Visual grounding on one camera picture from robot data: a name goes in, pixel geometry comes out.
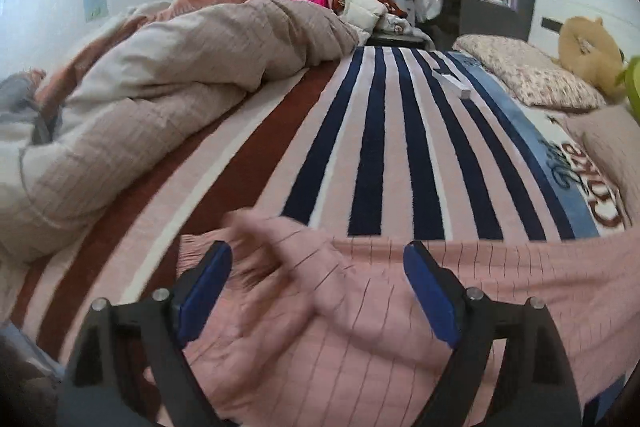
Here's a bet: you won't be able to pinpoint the small white box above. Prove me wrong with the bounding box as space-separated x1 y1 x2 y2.
432 70 471 100

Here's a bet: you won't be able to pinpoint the chair with clothes pile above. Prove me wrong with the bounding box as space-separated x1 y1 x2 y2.
330 0 435 51

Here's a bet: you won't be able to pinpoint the green avocado plush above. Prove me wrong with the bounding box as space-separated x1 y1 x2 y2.
616 55 640 120

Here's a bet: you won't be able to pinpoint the pink checked pants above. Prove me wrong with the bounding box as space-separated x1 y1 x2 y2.
177 209 639 426

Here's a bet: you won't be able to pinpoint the tan bear plush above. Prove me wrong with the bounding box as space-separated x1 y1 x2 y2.
558 16 624 100

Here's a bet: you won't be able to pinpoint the grey clothing pile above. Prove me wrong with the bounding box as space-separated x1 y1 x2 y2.
1 68 60 145

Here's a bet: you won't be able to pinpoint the striped fleece blanket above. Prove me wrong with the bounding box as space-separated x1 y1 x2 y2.
1 48 626 362

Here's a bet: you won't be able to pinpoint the white bed headboard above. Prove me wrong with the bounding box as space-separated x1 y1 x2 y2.
528 0 640 58

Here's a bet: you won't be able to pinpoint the pink knit pillow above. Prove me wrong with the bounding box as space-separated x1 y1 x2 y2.
562 105 639 227

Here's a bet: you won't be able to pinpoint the beige pink duvet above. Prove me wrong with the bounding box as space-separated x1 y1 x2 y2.
1 0 358 263

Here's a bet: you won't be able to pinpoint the floral pillow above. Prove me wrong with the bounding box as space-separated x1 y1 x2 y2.
454 35 606 113

